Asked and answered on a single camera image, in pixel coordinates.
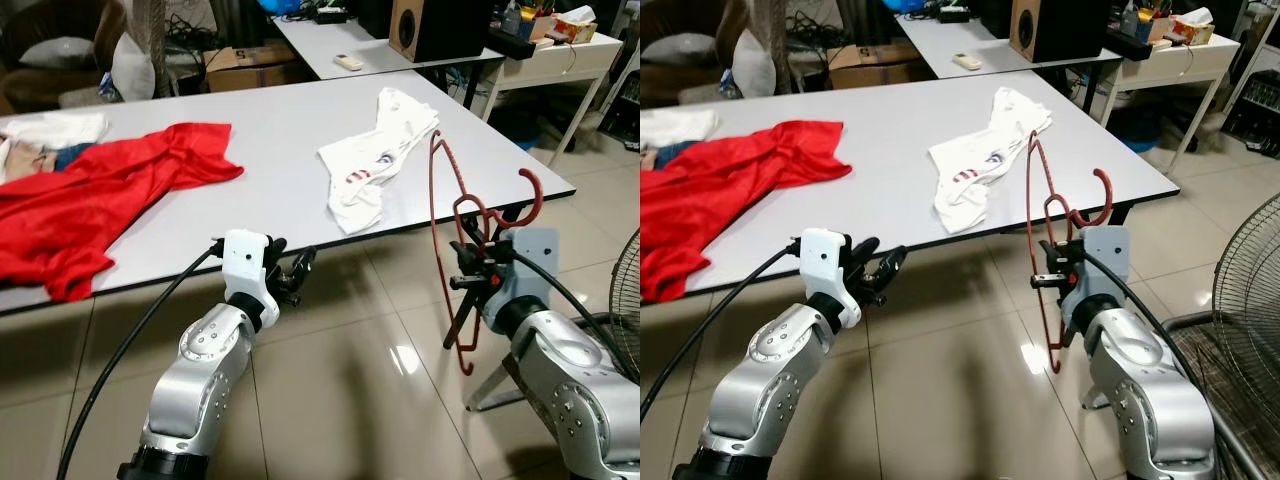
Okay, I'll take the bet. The red plastic hanger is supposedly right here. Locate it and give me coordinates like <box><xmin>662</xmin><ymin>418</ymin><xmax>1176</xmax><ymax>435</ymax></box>
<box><xmin>428</xmin><ymin>130</ymin><xmax>546</xmax><ymax>376</ymax></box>
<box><xmin>1025</xmin><ymin>130</ymin><xmax>1116</xmax><ymax>373</ymax></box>

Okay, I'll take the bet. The white t-shirt coloured print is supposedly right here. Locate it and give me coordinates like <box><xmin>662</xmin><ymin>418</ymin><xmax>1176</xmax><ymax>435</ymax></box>
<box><xmin>928</xmin><ymin>87</ymin><xmax>1053</xmax><ymax>236</ymax></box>
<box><xmin>317</xmin><ymin>87</ymin><xmax>441</xmax><ymax>236</ymax></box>

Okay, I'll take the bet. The red t-shirt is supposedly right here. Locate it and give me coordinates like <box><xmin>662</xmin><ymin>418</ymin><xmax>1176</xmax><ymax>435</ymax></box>
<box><xmin>640</xmin><ymin>120</ymin><xmax>853</xmax><ymax>304</ymax></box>
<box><xmin>0</xmin><ymin>122</ymin><xmax>246</xmax><ymax>303</ymax></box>

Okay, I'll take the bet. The brown cardboard box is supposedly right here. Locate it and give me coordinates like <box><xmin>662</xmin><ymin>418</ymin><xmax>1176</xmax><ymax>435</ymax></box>
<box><xmin>205</xmin><ymin>45</ymin><xmax>301</xmax><ymax>93</ymax></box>
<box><xmin>828</xmin><ymin>45</ymin><xmax>916</xmax><ymax>93</ymax></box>

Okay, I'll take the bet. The small white desk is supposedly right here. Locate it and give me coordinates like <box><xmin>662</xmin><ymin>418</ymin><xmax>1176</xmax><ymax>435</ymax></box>
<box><xmin>490</xmin><ymin>35</ymin><xmax>626</xmax><ymax>166</ymax></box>
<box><xmin>1105</xmin><ymin>35</ymin><xmax>1241</xmax><ymax>173</ymax></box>

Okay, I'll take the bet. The brown black speaker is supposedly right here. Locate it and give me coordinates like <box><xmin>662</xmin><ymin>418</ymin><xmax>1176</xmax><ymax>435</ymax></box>
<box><xmin>388</xmin><ymin>0</ymin><xmax>496</xmax><ymax>64</ymax></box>
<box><xmin>1010</xmin><ymin>0</ymin><xmax>1119</xmax><ymax>63</ymax></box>

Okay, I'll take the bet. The grey white table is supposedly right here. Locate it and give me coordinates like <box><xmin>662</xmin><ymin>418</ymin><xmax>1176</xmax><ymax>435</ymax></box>
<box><xmin>893</xmin><ymin>10</ymin><xmax>1121</xmax><ymax>86</ymax></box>
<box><xmin>270</xmin><ymin>10</ymin><xmax>506</xmax><ymax>81</ymax></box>

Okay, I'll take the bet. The white folded cloth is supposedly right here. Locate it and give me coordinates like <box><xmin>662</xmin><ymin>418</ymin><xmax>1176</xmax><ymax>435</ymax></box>
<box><xmin>0</xmin><ymin>110</ymin><xmax>109</xmax><ymax>151</ymax></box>
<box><xmin>640</xmin><ymin>108</ymin><xmax>719</xmax><ymax>149</ymax></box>

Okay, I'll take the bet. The brown sofa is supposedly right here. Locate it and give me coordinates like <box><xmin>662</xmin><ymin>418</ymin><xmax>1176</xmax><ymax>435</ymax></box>
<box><xmin>0</xmin><ymin>0</ymin><xmax>126</xmax><ymax>111</ymax></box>
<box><xmin>640</xmin><ymin>0</ymin><xmax>746</xmax><ymax>106</ymax></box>

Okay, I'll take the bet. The tissue box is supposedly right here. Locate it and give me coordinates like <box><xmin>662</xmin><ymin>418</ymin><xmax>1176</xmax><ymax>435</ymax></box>
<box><xmin>550</xmin><ymin>5</ymin><xmax>599</xmax><ymax>43</ymax></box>
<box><xmin>1170</xmin><ymin>8</ymin><xmax>1216</xmax><ymax>46</ymax></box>

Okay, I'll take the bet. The grey cushion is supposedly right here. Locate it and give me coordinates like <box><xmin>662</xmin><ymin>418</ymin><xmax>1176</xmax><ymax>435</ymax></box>
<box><xmin>20</xmin><ymin>38</ymin><xmax>96</xmax><ymax>69</ymax></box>
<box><xmin>640</xmin><ymin>35</ymin><xmax>716</xmax><ymax>69</ymax></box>

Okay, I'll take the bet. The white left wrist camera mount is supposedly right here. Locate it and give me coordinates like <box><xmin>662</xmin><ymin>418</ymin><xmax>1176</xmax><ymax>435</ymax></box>
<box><xmin>222</xmin><ymin>228</ymin><xmax>281</xmax><ymax>331</ymax></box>
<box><xmin>800</xmin><ymin>228</ymin><xmax>861</xmax><ymax>331</ymax></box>

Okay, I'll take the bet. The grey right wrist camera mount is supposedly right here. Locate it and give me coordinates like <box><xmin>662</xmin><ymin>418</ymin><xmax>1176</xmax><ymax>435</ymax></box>
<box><xmin>1068</xmin><ymin>225</ymin><xmax>1131</xmax><ymax>321</ymax></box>
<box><xmin>495</xmin><ymin>226</ymin><xmax>561</xmax><ymax>336</ymax></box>

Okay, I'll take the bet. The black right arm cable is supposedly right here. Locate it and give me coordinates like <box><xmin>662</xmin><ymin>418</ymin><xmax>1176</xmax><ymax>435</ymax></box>
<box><xmin>508</xmin><ymin>245</ymin><xmax>641</xmax><ymax>383</ymax></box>
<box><xmin>1083</xmin><ymin>250</ymin><xmax>1236</xmax><ymax>461</ymax></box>

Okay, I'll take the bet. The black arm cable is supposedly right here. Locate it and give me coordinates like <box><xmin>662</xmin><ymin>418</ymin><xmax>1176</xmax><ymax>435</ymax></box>
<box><xmin>640</xmin><ymin>240</ymin><xmax>806</xmax><ymax>421</ymax></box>
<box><xmin>55</xmin><ymin>240</ymin><xmax>226</xmax><ymax>480</ymax></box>
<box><xmin>508</xmin><ymin>245</ymin><xmax>641</xmax><ymax>383</ymax></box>
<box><xmin>1083</xmin><ymin>250</ymin><xmax>1236</xmax><ymax>461</ymax></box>

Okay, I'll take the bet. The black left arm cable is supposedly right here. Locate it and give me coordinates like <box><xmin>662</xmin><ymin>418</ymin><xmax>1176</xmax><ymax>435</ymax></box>
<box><xmin>640</xmin><ymin>240</ymin><xmax>806</xmax><ymax>421</ymax></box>
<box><xmin>55</xmin><ymin>240</ymin><xmax>226</xmax><ymax>480</ymax></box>

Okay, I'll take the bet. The black wire fan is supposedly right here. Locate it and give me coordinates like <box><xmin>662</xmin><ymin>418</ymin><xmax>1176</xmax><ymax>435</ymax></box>
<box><xmin>608</xmin><ymin>228</ymin><xmax>641</xmax><ymax>361</ymax></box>
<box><xmin>1210</xmin><ymin>190</ymin><xmax>1280</xmax><ymax>480</ymax></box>

